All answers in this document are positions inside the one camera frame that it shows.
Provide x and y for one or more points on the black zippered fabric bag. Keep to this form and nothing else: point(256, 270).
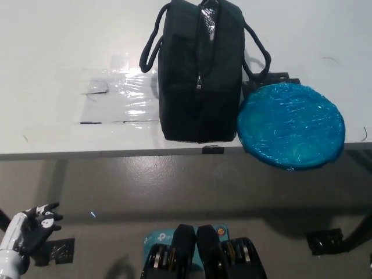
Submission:
point(180, 87)

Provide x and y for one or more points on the blue plate stack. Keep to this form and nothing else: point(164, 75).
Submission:
point(290, 128)

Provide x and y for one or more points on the clear plastic tape sheet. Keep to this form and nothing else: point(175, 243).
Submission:
point(130, 98)

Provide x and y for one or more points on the black table leg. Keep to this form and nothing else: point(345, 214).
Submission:
point(359, 229)

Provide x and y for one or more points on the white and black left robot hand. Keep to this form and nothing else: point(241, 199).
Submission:
point(17, 229)

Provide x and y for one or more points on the black floor tape square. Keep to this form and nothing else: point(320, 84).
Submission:
point(325, 241)
point(58, 250)

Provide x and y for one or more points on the teal tp-link box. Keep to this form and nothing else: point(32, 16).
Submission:
point(158, 238)

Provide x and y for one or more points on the large black tape patch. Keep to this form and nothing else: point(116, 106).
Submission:
point(279, 78)

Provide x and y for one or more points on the thin black thread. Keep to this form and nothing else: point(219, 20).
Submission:
point(364, 134)
point(331, 59)

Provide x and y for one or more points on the small black tape strip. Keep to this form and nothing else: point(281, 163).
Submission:
point(212, 149)

